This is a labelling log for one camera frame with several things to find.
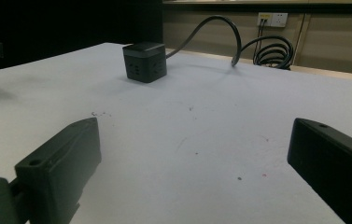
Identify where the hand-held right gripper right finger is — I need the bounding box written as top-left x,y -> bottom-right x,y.
287,118 -> 352,224

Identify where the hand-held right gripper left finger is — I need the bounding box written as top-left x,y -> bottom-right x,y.
14,117 -> 103,224

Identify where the black cube power socket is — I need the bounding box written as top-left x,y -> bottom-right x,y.
121,41 -> 168,84

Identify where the black power cable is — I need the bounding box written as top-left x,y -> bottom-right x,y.
165,15 -> 295,71

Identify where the white wall socket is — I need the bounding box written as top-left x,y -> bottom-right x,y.
257,12 -> 289,28

